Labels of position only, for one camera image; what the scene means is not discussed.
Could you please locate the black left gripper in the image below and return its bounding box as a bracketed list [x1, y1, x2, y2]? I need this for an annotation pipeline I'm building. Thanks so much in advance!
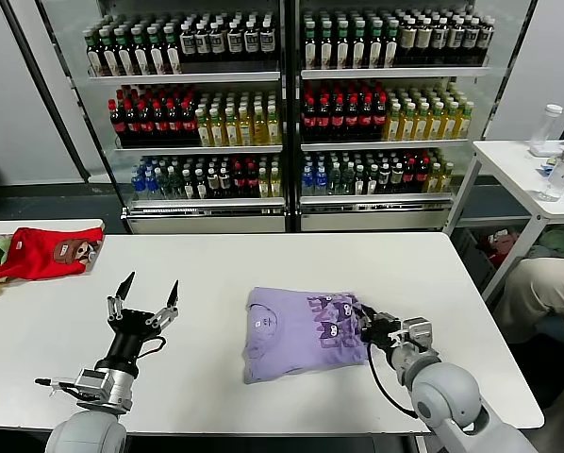
[95, 271, 181, 378]

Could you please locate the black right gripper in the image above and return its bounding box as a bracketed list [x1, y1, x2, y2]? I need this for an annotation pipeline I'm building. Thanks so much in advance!
[355, 305, 406, 351]

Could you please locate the purple T-shirt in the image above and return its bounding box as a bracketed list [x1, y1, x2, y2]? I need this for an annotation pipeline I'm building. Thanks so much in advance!
[241, 286, 373, 386]

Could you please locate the red clothes pile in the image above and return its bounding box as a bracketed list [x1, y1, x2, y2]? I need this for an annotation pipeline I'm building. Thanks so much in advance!
[479, 228, 520, 265]

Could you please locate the glass beverage cooler cabinet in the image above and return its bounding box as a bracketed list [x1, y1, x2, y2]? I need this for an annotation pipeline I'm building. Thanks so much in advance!
[36, 0, 293, 235]
[286, 0, 540, 233]

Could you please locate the red T-shirt bear print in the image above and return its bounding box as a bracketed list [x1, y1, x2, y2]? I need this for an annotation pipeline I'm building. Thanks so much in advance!
[0, 226, 105, 281]

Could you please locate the white cooler shelf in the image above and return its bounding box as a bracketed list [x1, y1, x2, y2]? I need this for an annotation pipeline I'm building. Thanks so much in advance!
[114, 143, 284, 156]
[88, 70, 282, 86]
[128, 196, 287, 210]
[300, 66, 492, 80]
[299, 192, 455, 208]
[300, 139, 472, 153]

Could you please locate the small white table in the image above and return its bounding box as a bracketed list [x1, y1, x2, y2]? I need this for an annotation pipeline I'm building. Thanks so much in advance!
[0, 218, 107, 240]

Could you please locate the dark plastic crate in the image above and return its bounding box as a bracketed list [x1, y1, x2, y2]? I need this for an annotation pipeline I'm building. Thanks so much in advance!
[451, 226, 498, 294]

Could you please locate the small red-label cola bottle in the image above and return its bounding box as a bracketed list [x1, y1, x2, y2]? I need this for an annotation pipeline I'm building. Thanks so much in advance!
[244, 160, 260, 198]
[415, 157, 432, 193]
[231, 159, 246, 198]
[402, 158, 417, 193]

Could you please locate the dark blue seat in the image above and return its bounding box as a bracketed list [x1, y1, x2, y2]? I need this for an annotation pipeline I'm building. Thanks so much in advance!
[526, 310, 564, 353]

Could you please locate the red-cap cola bottle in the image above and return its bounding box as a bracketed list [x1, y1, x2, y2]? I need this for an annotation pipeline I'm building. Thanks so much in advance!
[151, 98, 167, 145]
[345, 96, 361, 142]
[179, 98, 197, 145]
[109, 98, 126, 145]
[165, 98, 181, 145]
[124, 98, 140, 145]
[303, 96, 319, 142]
[317, 96, 333, 142]
[331, 96, 347, 142]
[373, 95, 389, 141]
[359, 95, 375, 142]
[138, 98, 154, 145]

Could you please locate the green cloth pile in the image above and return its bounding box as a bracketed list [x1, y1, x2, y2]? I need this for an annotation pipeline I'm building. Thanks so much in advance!
[529, 225, 564, 260]

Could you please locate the white side table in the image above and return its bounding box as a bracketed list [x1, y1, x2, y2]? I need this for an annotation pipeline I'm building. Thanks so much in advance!
[444, 140, 564, 303]

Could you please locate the clear plastic water bottle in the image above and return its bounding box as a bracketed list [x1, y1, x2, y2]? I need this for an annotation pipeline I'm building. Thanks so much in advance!
[538, 148, 564, 203]

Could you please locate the white flat box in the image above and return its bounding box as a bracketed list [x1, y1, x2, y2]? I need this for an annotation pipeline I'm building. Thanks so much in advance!
[529, 141, 564, 159]

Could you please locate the green-cap bottle white label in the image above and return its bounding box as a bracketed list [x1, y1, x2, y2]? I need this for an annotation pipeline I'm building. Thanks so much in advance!
[114, 26, 132, 76]
[335, 19, 352, 70]
[304, 20, 321, 70]
[367, 19, 385, 69]
[84, 28, 101, 76]
[351, 19, 369, 70]
[162, 24, 181, 75]
[145, 25, 164, 76]
[129, 25, 148, 76]
[383, 19, 400, 69]
[319, 20, 336, 70]
[98, 27, 116, 76]

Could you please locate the tall clear bottle white cap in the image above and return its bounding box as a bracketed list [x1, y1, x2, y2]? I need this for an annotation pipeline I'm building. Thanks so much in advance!
[530, 103, 564, 148]

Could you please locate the white-cap dark tea bottle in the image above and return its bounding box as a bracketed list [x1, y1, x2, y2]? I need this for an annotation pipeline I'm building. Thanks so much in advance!
[195, 22, 212, 64]
[463, 16, 480, 65]
[226, 21, 245, 63]
[447, 17, 465, 66]
[259, 20, 277, 62]
[478, 16, 496, 65]
[243, 20, 262, 62]
[179, 22, 197, 65]
[431, 17, 448, 66]
[210, 22, 227, 64]

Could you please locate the beige-label dark bottle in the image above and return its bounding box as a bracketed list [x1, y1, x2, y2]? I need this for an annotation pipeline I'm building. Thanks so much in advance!
[415, 17, 433, 66]
[399, 17, 418, 66]

